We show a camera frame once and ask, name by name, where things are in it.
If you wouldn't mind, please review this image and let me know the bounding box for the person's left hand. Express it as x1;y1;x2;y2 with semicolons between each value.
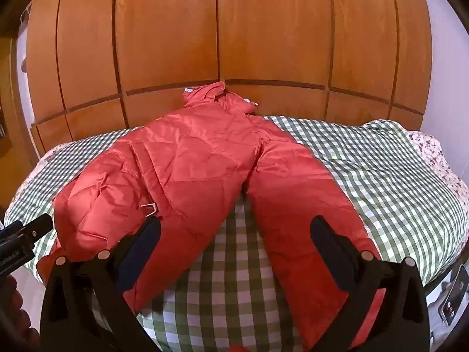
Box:
0;274;40;352

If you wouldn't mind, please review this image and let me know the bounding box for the smartphone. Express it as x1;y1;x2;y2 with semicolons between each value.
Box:
438;264;469;327

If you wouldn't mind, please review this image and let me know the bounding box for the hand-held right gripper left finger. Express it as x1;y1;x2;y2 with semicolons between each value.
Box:
40;217;162;352

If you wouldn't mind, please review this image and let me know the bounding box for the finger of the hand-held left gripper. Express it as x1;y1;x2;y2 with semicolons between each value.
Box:
6;213;53;243

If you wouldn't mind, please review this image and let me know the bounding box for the wooden wardrobe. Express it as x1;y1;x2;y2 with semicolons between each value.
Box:
25;0;434;156

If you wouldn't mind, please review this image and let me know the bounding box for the green checked blanket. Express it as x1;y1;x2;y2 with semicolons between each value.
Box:
4;115;469;352

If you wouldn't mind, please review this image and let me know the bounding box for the red padded snowsuit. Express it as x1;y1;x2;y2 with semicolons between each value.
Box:
37;81;388;352

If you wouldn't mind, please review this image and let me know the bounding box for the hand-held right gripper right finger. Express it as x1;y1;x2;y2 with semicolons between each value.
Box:
310;216;430;352

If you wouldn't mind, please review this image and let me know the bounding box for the floral bed sheet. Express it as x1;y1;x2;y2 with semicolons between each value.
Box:
406;130;469;208

